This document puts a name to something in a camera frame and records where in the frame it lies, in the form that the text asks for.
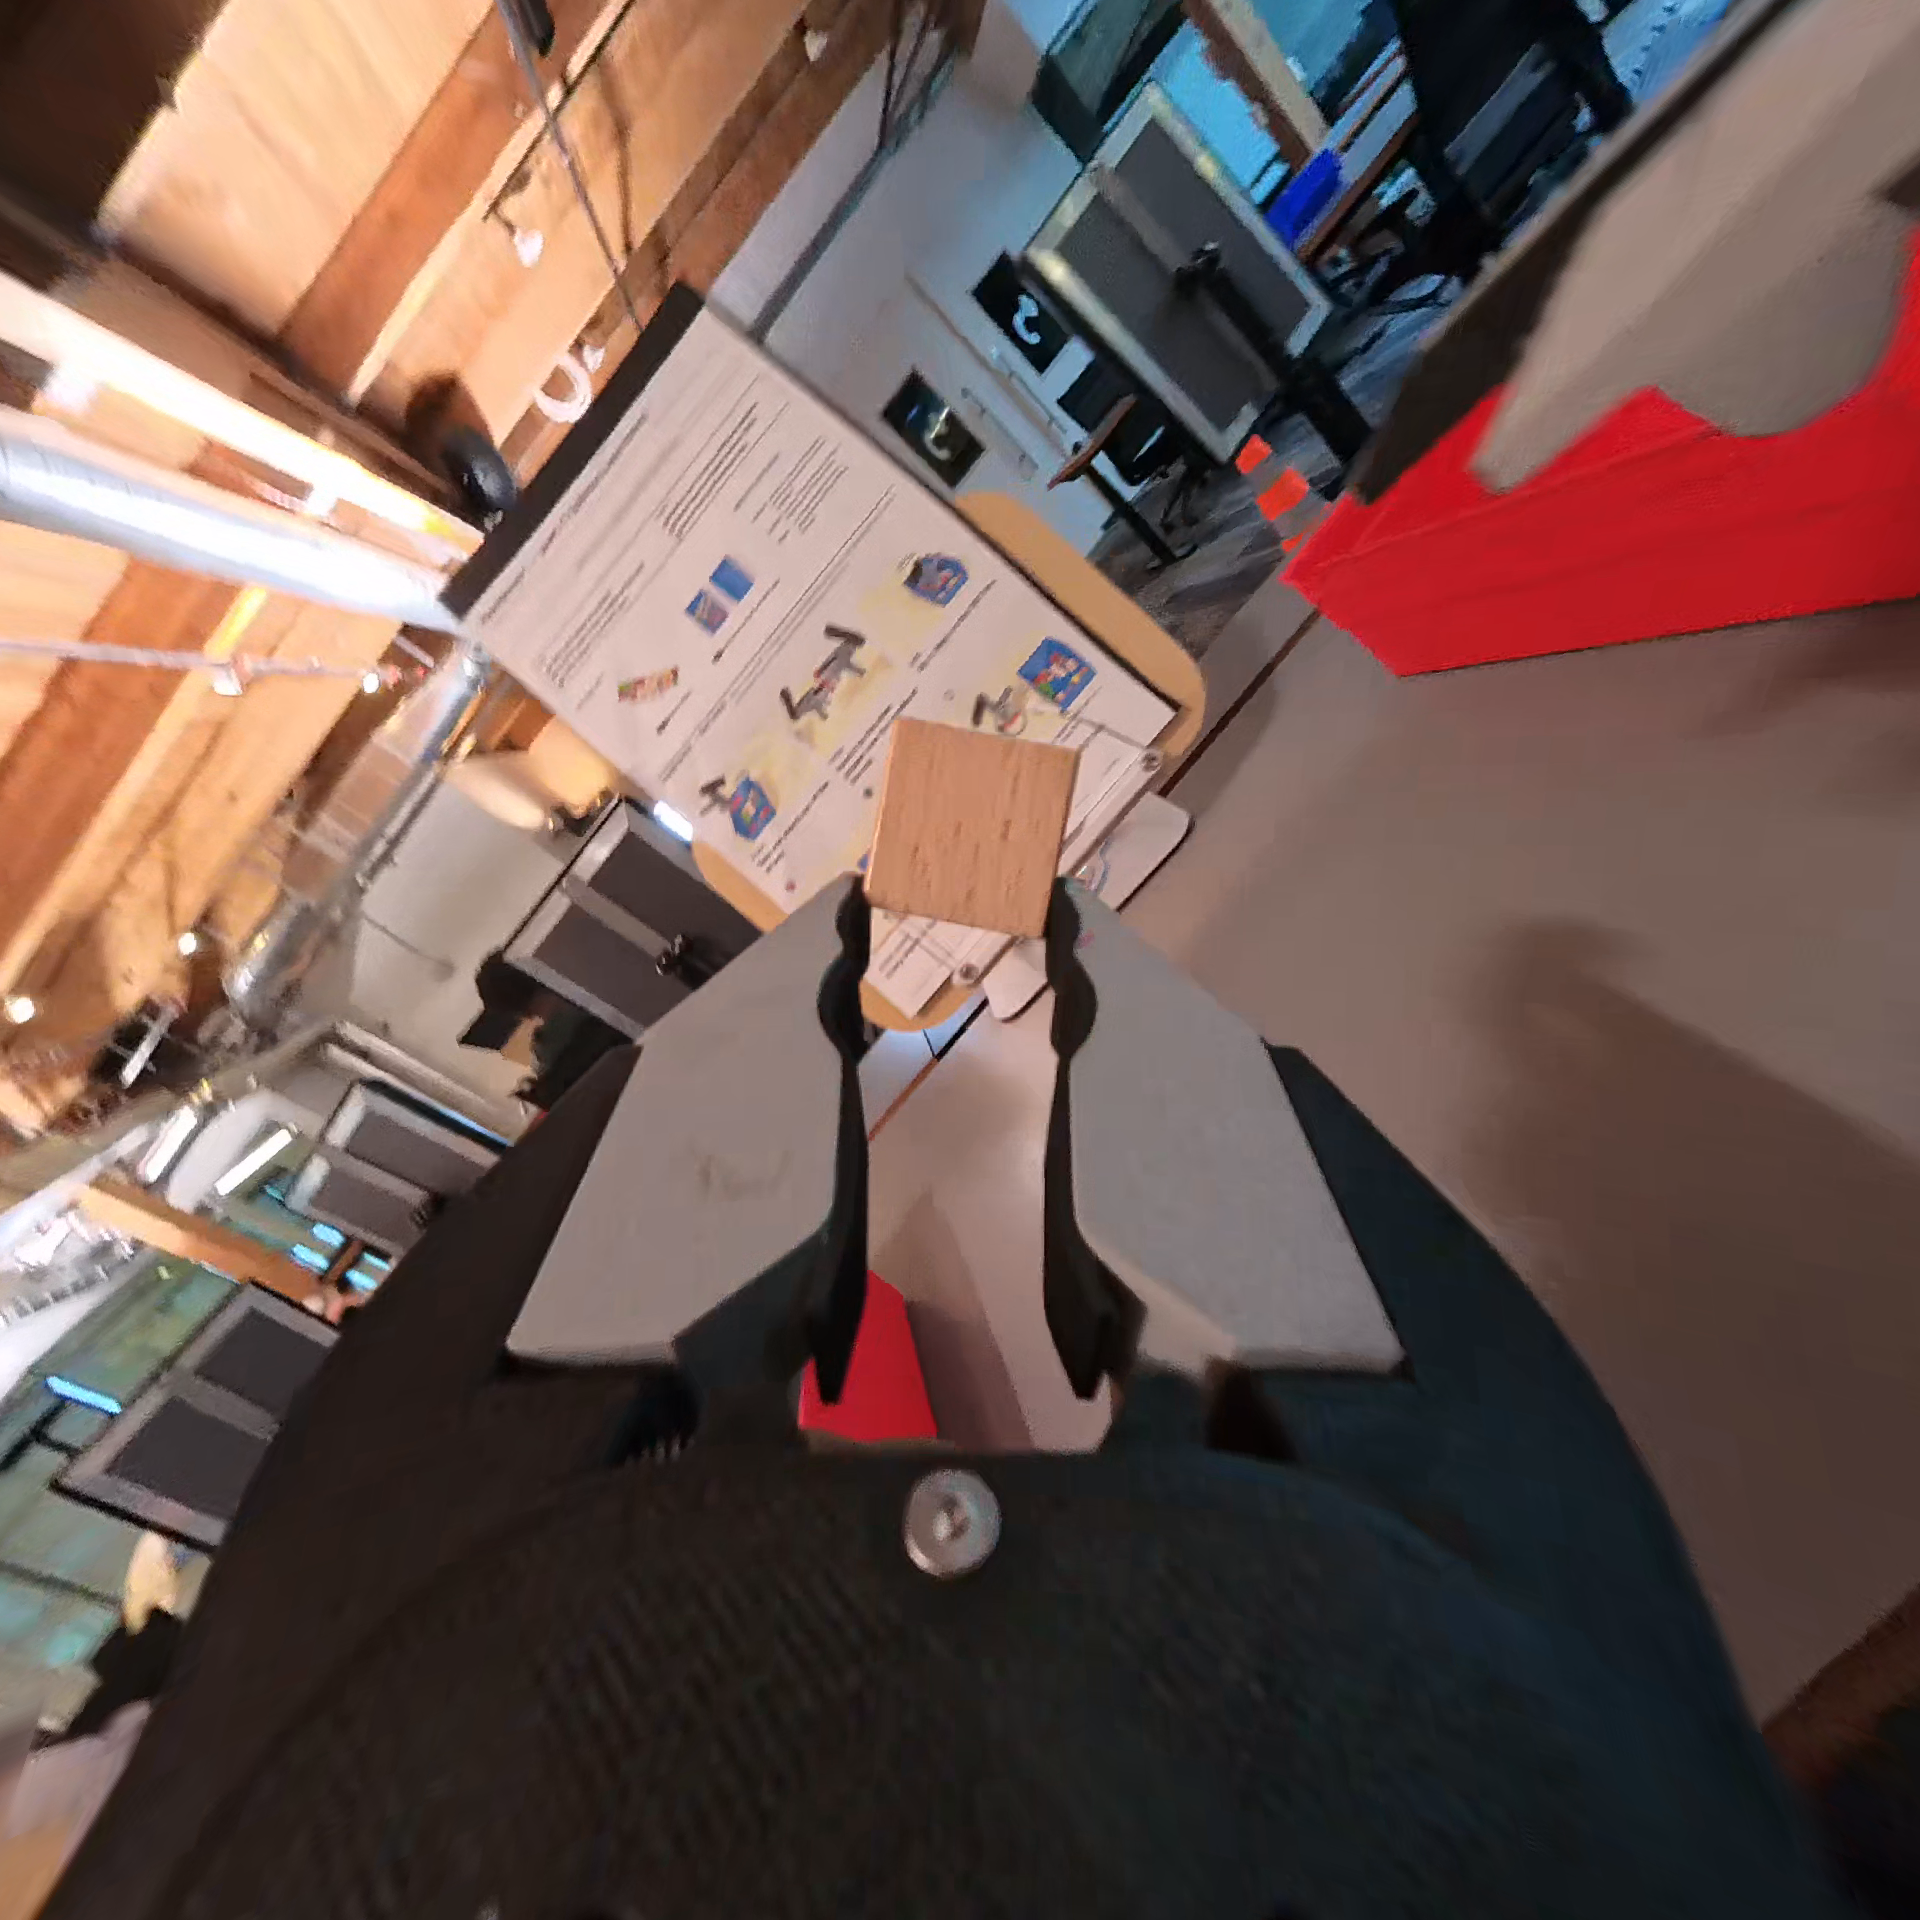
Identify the natural wooden cube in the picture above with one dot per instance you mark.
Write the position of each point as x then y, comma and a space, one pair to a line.
967, 825

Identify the printed instruction poster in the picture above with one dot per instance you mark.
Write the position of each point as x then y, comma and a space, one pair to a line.
781, 524

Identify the silver ceiling duct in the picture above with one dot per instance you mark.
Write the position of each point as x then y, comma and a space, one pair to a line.
195, 524

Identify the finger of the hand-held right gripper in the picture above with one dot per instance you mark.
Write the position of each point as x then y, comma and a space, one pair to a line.
1711, 285

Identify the black marker sign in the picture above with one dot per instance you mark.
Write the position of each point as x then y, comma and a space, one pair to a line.
1027, 319
934, 429

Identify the red plastic bin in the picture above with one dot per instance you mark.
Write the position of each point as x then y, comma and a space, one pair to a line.
1621, 540

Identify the black dome camera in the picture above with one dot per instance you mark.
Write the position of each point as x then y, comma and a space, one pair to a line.
476, 472

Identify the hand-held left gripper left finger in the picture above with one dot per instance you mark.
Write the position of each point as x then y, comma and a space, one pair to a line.
692, 1156

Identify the grey panel on black stand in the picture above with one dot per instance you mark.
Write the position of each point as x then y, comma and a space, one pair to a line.
1186, 241
195, 1424
629, 914

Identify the blue plastic bin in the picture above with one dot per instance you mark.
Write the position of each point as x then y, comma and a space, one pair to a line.
1306, 194

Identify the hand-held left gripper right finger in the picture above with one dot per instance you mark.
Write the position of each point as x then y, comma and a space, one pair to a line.
1215, 1185

